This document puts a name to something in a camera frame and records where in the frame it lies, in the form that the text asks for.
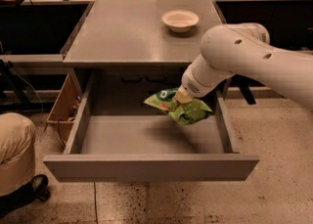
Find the white paper bowl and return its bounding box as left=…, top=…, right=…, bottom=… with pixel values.
left=161, top=10, right=199, bottom=33

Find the grey open top drawer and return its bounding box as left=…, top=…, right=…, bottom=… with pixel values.
left=44, top=73, right=259, bottom=182

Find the brown cardboard box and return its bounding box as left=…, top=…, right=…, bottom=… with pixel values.
left=47, top=74, right=80, bottom=144

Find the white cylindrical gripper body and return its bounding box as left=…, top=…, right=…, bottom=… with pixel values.
left=182, top=54, right=233, bottom=98

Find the black shoe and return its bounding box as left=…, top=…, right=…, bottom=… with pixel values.
left=0, top=174, right=51, bottom=218

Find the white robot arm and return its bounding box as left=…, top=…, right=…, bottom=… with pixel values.
left=175, top=23, right=313, bottom=110

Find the grey counter cabinet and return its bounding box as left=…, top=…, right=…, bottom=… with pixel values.
left=65, top=0, right=224, bottom=115

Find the green rice chip bag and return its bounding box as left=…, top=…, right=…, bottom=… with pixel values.
left=144, top=88, right=212, bottom=125

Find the black cable on left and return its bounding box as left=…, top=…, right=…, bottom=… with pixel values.
left=0, top=41, right=45, bottom=113

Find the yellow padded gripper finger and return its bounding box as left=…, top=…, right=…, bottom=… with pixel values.
left=174, top=87, right=193, bottom=104

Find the person's beige trouser leg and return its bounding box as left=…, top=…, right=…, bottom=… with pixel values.
left=0, top=112, right=35, bottom=196

